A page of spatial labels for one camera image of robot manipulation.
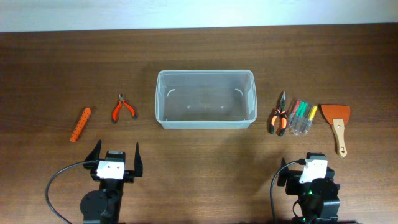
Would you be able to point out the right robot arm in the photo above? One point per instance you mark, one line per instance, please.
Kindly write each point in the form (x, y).
(312, 182)

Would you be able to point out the small orange-handled cutters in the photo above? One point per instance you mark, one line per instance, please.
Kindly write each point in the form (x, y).
(122, 101)

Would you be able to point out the clear plastic container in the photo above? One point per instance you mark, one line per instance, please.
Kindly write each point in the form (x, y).
(205, 99)

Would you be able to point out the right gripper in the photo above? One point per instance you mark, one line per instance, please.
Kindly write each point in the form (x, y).
(283, 177)

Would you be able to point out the orange scraper wooden handle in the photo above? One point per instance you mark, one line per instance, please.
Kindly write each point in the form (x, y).
(337, 116)

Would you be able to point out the orange black long-nose pliers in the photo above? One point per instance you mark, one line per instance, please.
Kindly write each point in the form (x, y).
(281, 113)

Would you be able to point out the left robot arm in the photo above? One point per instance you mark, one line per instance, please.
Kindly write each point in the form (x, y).
(103, 205)

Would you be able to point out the orange perforated cylinder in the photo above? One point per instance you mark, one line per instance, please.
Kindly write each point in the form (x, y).
(80, 125)

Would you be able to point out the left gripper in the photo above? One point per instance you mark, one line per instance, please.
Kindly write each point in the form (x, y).
(130, 174)

